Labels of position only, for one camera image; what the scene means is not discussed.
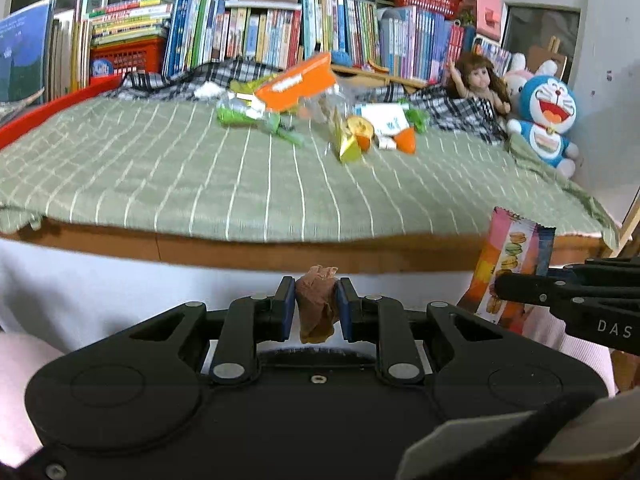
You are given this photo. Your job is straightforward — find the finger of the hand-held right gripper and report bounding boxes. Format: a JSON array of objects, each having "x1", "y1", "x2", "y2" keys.
[
  {"x1": 494, "y1": 271, "x2": 640, "y2": 352},
  {"x1": 545, "y1": 257, "x2": 640, "y2": 286}
]

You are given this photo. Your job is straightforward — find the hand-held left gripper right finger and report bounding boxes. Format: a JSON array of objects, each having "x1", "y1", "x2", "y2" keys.
[{"x1": 336, "y1": 276, "x2": 506, "y2": 386}]

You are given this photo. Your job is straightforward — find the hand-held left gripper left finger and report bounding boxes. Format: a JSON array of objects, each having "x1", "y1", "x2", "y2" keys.
[{"x1": 120, "y1": 276, "x2": 297, "y2": 386}]

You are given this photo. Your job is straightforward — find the brown wrapper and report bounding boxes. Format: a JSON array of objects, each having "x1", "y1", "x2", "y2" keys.
[{"x1": 295, "y1": 265, "x2": 340, "y2": 345}]

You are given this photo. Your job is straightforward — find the pink macaron print packet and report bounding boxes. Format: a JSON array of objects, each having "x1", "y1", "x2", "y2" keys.
[{"x1": 457, "y1": 206, "x2": 557, "y2": 336}]

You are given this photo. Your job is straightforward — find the white plastic bag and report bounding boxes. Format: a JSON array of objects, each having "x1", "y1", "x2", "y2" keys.
[{"x1": 0, "y1": 237, "x2": 501, "y2": 356}]

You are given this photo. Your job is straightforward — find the pink cloth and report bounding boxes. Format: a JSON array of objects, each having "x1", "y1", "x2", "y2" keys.
[{"x1": 520, "y1": 305, "x2": 618, "y2": 397}]

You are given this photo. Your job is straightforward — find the green striped bedsheet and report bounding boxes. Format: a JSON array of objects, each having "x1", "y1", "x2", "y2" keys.
[{"x1": 0, "y1": 95, "x2": 621, "y2": 251}]

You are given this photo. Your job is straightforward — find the blue cat plush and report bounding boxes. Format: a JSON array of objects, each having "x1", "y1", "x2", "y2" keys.
[{"x1": 507, "y1": 75, "x2": 581, "y2": 179}]

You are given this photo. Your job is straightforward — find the yellow foil packet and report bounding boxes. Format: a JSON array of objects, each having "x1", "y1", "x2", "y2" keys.
[{"x1": 336, "y1": 115, "x2": 376, "y2": 164}]

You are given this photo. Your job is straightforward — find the orange wedge wrapper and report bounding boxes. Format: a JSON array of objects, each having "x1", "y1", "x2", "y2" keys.
[{"x1": 392, "y1": 127, "x2": 417, "y2": 154}]

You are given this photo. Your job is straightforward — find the crumpled green packet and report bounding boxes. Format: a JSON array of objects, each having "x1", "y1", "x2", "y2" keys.
[{"x1": 216, "y1": 105, "x2": 283, "y2": 133}]

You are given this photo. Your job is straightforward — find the white blue packet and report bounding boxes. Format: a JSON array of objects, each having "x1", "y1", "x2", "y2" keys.
[{"x1": 355, "y1": 102, "x2": 408, "y2": 137}]

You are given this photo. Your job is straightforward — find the green white wrapper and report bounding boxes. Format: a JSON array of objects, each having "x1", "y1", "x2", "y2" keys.
[{"x1": 404, "y1": 106, "x2": 431, "y2": 134}]

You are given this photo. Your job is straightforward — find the pink rabbit plush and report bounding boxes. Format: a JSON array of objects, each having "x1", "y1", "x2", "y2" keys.
[{"x1": 502, "y1": 52, "x2": 558, "y2": 102}]

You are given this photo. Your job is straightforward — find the brown haired doll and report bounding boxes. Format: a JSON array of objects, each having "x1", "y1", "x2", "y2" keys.
[{"x1": 446, "y1": 52, "x2": 512, "y2": 121}]

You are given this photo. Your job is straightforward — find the orange snack packet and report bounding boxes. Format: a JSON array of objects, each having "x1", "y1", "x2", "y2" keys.
[{"x1": 252, "y1": 52, "x2": 337, "y2": 113}]

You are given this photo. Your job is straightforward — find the white tissue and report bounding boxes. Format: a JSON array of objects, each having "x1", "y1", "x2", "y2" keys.
[{"x1": 192, "y1": 82, "x2": 226, "y2": 102}]

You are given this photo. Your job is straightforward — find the wooden drawer organiser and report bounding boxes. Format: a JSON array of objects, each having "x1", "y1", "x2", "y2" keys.
[{"x1": 330, "y1": 62, "x2": 428, "y2": 92}]

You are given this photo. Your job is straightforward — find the row of small colourful books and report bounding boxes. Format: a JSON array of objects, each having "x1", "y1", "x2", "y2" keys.
[{"x1": 472, "y1": 35, "x2": 513, "y2": 74}]

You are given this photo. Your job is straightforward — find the black white plaid blanket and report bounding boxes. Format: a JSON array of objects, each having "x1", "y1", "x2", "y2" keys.
[{"x1": 97, "y1": 57, "x2": 511, "y2": 146}]

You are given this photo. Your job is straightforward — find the row of blue spine books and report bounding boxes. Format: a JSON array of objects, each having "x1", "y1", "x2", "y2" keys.
[{"x1": 377, "y1": 5, "x2": 476, "y2": 86}]

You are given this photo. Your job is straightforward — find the row of picture books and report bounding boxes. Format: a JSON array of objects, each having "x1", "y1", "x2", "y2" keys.
[{"x1": 162, "y1": 0, "x2": 306, "y2": 78}]

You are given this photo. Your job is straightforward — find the row of thin paperback books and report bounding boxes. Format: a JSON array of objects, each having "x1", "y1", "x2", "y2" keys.
[{"x1": 299, "y1": 0, "x2": 381, "y2": 68}]

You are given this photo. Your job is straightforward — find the pink house shaped box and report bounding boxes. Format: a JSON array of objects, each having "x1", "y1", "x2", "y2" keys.
[{"x1": 460, "y1": 0, "x2": 503, "y2": 43}]

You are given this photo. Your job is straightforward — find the red plastic crate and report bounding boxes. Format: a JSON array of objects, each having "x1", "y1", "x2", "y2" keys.
[{"x1": 90, "y1": 37, "x2": 167, "y2": 87}]

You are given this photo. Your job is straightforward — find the stack of flat books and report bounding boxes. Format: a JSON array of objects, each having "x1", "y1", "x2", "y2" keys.
[{"x1": 87, "y1": 0, "x2": 173, "y2": 47}]

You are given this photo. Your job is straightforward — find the row of tall pale books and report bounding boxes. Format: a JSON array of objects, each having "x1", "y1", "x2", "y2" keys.
[{"x1": 0, "y1": 0, "x2": 92, "y2": 107}]

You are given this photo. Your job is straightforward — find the wooden bed frame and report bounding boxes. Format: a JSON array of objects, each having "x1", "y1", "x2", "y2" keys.
[{"x1": 0, "y1": 217, "x2": 613, "y2": 277}]

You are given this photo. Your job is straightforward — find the red bed rail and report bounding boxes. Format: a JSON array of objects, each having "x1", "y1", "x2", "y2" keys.
[{"x1": 0, "y1": 77, "x2": 123, "y2": 152}]

